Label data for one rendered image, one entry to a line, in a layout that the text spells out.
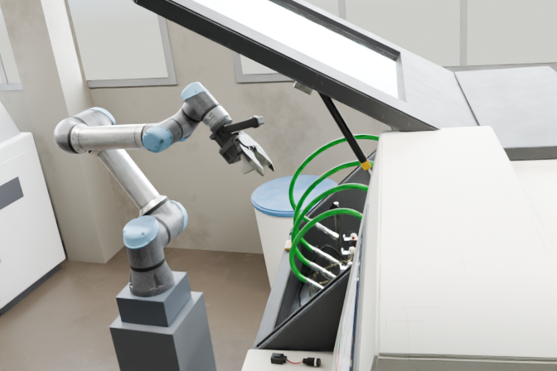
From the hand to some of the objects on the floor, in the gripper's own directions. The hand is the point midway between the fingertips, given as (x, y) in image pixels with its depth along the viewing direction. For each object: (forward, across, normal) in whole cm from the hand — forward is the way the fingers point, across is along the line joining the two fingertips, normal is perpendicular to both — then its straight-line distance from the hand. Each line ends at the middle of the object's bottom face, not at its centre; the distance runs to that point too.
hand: (268, 168), depth 173 cm
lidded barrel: (+39, -156, -103) cm, 191 cm away
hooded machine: (-94, -110, -256) cm, 294 cm away
